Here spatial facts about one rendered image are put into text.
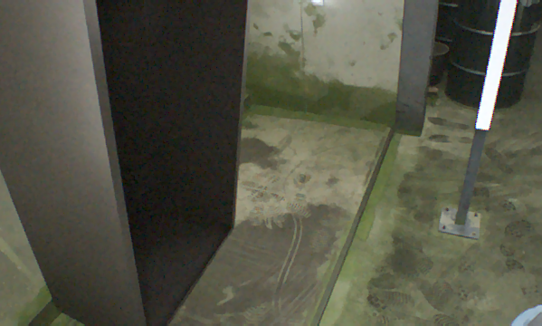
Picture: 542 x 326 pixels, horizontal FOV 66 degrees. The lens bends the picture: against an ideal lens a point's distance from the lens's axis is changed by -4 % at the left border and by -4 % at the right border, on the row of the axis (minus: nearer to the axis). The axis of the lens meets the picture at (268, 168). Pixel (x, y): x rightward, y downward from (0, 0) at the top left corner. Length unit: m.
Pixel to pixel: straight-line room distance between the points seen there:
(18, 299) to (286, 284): 1.17
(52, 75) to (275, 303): 1.47
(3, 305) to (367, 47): 2.41
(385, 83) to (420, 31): 0.41
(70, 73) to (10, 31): 0.13
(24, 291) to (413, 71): 2.44
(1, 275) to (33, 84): 1.37
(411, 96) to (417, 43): 0.36
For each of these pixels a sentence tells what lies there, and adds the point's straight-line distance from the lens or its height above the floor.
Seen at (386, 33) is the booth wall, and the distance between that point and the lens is 2.85.
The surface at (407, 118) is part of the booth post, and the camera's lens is 3.06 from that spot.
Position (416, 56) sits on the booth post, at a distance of 2.87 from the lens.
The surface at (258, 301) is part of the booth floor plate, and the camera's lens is 2.02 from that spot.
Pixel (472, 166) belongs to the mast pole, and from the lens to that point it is 2.22.
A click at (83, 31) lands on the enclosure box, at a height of 1.47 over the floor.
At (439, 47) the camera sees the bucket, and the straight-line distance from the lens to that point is 3.96.
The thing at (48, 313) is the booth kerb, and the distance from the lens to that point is 2.21.
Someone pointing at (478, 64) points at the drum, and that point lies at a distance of 3.39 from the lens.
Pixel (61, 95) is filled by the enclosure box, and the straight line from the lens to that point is 0.83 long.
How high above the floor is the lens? 1.65
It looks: 36 degrees down
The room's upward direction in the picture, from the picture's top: 6 degrees counter-clockwise
